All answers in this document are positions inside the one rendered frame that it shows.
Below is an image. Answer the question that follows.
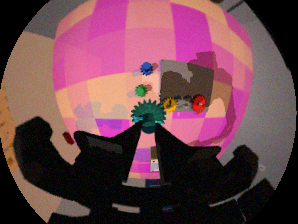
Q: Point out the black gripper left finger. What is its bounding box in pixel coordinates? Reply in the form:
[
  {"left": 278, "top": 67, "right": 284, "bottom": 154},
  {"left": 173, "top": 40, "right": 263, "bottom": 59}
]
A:
[{"left": 73, "top": 120, "right": 142, "bottom": 184}]

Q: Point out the yellow gear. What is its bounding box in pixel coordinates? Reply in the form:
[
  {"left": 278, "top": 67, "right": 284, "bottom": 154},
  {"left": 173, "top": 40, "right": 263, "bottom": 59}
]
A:
[{"left": 162, "top": 97, "right": 177, "bottom": 113}]

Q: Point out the green gear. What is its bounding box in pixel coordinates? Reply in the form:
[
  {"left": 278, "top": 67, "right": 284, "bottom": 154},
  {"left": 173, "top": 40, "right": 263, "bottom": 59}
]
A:
[{"left": 134, "top": 84, "right": 148, "bottom": 96}]

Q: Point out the blue gear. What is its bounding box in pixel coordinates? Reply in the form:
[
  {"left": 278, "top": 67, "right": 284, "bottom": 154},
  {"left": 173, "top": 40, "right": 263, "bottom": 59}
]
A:
[{"left": 141, "top": 61, "right": 153, "bottom": 76}]

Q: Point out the teal gear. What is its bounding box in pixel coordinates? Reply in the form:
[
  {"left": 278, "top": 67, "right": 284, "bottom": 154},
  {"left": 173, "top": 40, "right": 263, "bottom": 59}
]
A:
[{"left": 130, "top": 99, "right": 166, "bottom": 133}]

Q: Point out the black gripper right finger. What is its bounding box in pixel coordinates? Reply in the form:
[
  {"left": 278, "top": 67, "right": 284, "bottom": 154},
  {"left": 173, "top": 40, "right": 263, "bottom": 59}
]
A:
[{"left": 154, "top": 123, "right": 222, "bottom": 185}]

